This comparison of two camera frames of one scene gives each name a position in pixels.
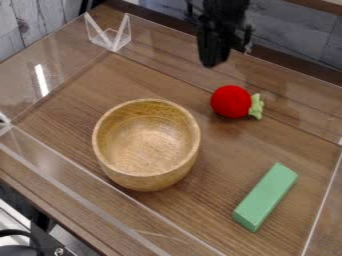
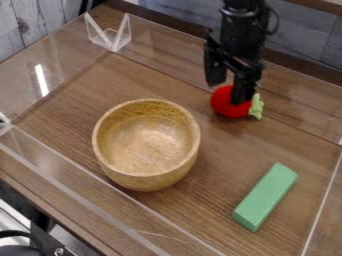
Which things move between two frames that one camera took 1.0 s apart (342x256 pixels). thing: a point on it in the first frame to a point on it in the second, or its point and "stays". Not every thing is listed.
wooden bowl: [146, 140] stays
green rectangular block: [265, 196] stays
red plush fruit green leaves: [233, 102] stays
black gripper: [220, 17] to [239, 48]
